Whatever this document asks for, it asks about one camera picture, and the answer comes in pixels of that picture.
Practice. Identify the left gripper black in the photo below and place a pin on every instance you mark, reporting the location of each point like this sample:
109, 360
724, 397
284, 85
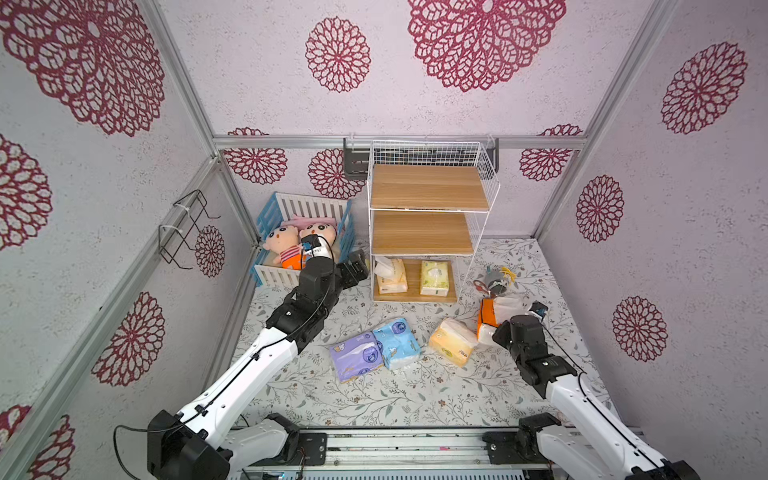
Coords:
357, 266

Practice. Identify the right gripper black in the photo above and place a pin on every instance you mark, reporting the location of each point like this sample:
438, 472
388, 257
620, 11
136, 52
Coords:
501, 330

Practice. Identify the orange tissue pack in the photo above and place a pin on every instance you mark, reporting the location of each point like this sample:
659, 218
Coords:
493, 312

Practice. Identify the yellow tissue pack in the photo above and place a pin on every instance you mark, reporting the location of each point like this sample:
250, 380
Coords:
453, 340

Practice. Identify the purple tissue pack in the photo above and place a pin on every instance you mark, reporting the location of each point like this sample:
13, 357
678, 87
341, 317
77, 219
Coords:
356, 357

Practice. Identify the light blue tissue pack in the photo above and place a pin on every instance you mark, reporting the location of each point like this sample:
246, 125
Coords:
397, 344

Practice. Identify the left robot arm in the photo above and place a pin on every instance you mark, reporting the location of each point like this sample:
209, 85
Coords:
200, 441

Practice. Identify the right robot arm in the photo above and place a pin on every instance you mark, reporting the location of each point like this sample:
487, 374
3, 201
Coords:
605, 447

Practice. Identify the beige tissue pack bottom shelf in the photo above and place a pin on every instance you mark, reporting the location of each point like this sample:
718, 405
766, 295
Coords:
390, 276

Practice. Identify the green tissue pack bottom shelf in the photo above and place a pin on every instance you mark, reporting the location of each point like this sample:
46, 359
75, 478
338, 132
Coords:
434, 278

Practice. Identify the plush doll pink hat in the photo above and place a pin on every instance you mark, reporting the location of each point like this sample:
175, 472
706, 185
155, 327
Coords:
321, 226

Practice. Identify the grey plush toy with scissors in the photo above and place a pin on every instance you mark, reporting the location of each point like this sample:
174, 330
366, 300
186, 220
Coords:
495, 281

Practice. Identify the plush doll orange outfit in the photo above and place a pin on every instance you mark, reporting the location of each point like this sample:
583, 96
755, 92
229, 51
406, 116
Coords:
285, 247

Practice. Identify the blue white toy crib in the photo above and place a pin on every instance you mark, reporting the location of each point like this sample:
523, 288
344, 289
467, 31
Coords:
281, 222

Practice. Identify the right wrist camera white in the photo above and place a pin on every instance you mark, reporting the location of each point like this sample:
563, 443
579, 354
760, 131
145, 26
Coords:
538, 310

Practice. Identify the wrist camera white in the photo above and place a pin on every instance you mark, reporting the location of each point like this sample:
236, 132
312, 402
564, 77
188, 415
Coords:
315, 246
538, 310

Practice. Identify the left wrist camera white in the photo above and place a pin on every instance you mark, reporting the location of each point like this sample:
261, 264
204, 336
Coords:
315, 246

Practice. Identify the white wire three-tier shelf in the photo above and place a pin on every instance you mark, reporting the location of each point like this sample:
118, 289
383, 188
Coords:
429, 201

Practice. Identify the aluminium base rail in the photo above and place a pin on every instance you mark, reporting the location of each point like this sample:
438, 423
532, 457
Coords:
400, 452

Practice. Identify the black wire wall rack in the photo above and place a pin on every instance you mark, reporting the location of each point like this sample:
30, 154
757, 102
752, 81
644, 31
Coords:
173, 237

